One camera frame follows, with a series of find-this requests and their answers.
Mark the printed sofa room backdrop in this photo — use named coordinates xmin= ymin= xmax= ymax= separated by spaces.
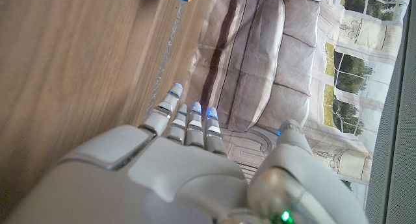
xmin=180 ymin=0 xmax=413 ymax=209

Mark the grey tape outline strip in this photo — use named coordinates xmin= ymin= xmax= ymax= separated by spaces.
xmin=145 ymin=2 xmax=185 ymax=117

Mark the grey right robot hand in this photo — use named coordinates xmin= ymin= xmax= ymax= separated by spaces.
xmin=3 ymin=82 xmax=370 ymax=224

